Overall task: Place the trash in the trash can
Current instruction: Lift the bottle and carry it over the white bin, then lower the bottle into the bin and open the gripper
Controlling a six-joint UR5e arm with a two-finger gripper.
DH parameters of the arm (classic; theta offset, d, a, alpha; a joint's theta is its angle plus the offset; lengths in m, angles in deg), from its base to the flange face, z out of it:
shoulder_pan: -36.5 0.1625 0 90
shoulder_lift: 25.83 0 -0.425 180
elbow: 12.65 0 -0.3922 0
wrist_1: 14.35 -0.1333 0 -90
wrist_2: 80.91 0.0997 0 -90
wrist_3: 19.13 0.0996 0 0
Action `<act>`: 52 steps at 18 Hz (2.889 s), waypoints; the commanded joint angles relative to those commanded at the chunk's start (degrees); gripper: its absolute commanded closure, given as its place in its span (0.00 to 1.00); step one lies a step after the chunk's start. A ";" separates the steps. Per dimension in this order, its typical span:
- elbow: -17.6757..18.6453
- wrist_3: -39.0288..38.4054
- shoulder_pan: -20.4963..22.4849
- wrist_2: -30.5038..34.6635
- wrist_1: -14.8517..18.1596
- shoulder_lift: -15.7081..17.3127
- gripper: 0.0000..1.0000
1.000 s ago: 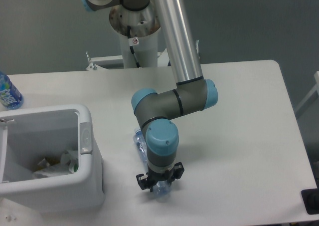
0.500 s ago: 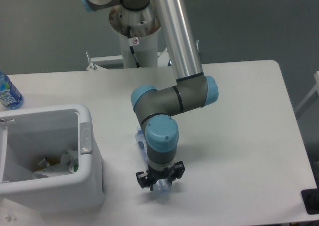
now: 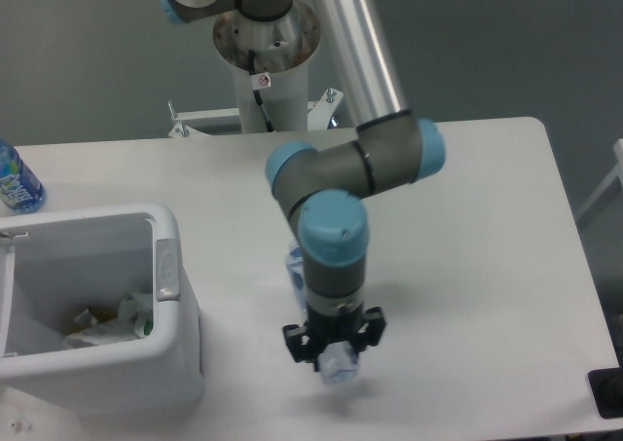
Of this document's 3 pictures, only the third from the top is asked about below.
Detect crushed clear plastic bottle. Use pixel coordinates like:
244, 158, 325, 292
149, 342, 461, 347
284, 239, 359, 386

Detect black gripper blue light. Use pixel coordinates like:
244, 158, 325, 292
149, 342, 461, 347
282, 303, 386, 363

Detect white plastic trash can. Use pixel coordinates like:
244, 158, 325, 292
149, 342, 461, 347
1, 203, 204, 415

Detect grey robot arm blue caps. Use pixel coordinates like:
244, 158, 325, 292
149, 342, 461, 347
160, 0, 446, 364

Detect blue labelled water bottle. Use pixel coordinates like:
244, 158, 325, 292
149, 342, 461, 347
1, 140, 47, 214

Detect white paper trash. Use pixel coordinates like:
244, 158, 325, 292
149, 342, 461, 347
118, 292, 154, 339

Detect trash pile inside can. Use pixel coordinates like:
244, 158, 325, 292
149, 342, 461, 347
62, 308, 139, 349

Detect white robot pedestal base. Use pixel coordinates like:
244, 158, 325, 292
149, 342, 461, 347
168, 0, 345, 138

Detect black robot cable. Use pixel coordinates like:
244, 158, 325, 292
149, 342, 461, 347
247, 49, 276, 133

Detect black object at table edge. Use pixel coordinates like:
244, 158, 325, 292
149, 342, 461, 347
588, 367, 622, 420

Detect white frame at right edge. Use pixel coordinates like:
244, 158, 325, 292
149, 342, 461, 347
575, 139, 622, 231

